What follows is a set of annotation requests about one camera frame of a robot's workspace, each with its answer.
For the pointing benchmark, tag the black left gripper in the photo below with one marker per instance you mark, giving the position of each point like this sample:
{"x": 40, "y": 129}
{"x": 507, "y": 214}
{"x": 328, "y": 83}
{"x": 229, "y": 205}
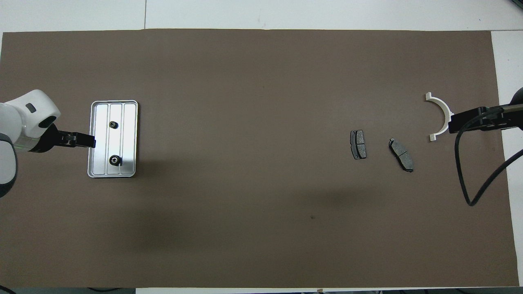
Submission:
{"x": 49, "y": 139}

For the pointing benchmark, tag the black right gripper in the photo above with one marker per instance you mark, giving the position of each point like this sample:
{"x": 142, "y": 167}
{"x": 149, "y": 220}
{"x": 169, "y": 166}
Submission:
{"x": 502, "y": 120}

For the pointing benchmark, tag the small black bearing gear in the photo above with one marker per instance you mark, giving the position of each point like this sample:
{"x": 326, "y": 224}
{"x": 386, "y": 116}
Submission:
{"x": 113, "y": 124}

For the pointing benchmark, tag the large black bearing gear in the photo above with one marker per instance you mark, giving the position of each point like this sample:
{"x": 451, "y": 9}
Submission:
{"x": 115, "y": 160}

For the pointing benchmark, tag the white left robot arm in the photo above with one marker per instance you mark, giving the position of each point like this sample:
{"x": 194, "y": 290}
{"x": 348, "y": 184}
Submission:
{"x": 24, "y": 118}

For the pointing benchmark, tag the silver metal tray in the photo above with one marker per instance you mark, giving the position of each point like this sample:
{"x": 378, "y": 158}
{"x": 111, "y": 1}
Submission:
{"x": 128, "y": 139}

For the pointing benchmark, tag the long dark grey brake pad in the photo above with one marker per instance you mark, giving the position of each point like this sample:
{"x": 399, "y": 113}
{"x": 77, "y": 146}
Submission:
{"x": 401, "y": 154}

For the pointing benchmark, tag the short dark grey brake pad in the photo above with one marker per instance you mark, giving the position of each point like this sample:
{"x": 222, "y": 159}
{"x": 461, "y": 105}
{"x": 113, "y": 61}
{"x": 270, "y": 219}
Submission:
{"x": 358, "y": 144}

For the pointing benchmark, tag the brown table mat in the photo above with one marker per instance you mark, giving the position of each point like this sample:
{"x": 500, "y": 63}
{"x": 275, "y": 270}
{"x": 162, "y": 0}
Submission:
{"x": 245, "y": 81}

